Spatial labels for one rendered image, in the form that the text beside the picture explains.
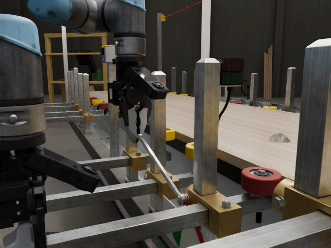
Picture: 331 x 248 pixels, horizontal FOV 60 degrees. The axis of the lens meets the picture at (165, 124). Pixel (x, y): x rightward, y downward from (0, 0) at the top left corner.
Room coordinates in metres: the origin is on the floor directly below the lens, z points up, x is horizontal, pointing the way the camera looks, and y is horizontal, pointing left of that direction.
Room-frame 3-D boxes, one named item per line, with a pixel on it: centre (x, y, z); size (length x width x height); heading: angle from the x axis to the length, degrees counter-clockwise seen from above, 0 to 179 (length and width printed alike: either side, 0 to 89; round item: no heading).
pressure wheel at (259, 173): (0.57, -0.20, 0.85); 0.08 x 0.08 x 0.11
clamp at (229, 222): (0.54, -0.09, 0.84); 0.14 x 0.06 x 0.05; 24
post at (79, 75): (2.15, 0.63, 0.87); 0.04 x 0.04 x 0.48; 24
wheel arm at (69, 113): (2.08, 0.69, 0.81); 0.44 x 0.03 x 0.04; 114
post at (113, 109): (1.25, 0.23, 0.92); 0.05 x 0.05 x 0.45; 24
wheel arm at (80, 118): (1.86, 0.59, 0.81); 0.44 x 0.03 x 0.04; 114
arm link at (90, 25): (0.73, 0.19, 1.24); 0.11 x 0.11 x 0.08; 73
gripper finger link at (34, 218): (0.37, 0.18, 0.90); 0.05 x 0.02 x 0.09; 24
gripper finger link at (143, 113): (0.73, 0.08, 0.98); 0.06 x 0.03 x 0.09; 44
